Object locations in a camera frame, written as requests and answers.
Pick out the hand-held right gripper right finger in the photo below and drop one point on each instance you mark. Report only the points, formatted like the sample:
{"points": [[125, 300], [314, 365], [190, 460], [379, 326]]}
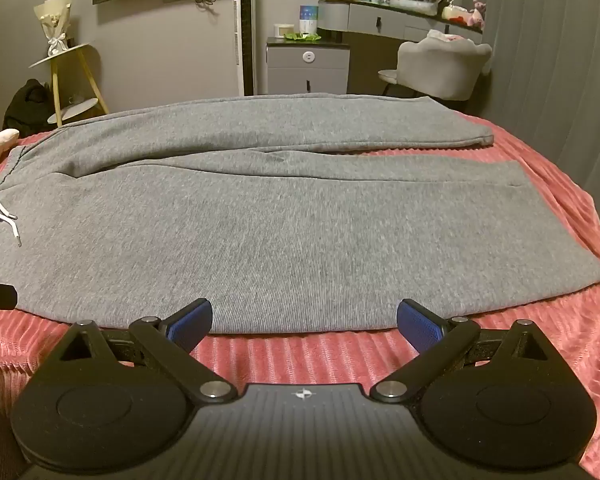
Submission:
{"points": [[417, 322]]}

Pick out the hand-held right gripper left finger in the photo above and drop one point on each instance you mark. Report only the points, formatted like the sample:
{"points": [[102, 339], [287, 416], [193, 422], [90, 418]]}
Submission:
{"points": [[192, 324]]}

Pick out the grey pants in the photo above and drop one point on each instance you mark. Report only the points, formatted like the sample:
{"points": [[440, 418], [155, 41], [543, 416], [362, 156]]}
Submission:
{"points": [[280, 240]]}

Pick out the pink ribbed blanket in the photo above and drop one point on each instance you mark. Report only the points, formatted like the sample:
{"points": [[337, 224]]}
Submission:
{"points": [[570, 340]]}

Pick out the black bag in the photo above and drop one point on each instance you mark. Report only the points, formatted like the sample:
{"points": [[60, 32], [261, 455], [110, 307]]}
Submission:
{"points": [[27, 107]]}

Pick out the yellow-legged round side table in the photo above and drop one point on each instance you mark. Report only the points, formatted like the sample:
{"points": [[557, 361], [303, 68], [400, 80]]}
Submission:
{"points": [[55, 85]]}

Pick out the grey shell-back chair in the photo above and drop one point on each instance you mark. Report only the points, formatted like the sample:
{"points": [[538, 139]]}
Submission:
{"points": [[445, 67]]}

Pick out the grey nightstand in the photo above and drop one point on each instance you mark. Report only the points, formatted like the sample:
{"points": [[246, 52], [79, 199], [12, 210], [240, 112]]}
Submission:
{"points": [[305, 67]]}

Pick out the cream wrapped bouquet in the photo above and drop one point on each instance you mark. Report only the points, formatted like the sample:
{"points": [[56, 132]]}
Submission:
{"points": [[55, 15]]}

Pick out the pink and white cloth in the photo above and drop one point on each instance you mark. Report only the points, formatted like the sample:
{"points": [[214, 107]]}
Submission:
{"points": [[445, 36]]}

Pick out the grey curtain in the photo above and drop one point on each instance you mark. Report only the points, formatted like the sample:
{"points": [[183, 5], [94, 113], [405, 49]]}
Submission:
{"points": [[555, 60]]}

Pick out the white tower fan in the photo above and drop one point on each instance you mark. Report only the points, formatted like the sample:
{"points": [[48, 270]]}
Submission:
{"points": [[244, 30]]}

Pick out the grey vanity desk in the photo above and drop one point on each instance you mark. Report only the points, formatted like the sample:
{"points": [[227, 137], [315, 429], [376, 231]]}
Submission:
{"points": [[375, 20]]}

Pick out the green item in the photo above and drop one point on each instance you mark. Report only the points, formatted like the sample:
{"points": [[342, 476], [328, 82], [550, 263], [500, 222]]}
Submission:
{"points": [[302, 37]]}

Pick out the small white box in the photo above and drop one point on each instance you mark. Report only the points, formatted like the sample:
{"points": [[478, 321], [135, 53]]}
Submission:
{"points": [[282, 30]]}

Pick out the small pink plush toy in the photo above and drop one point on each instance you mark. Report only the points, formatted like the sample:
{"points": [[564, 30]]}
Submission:
{"points": [[478, 15]]}

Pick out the cream pouch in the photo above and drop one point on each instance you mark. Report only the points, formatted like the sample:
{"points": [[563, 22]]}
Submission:
{"points": [[454, 11]]}

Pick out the white tray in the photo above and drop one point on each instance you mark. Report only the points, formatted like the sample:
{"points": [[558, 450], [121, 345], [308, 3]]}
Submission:
{"points": [[415, 6]]}

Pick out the blue white canister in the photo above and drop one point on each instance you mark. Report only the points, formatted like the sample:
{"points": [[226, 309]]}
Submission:
{"points": [[309, 20]]}

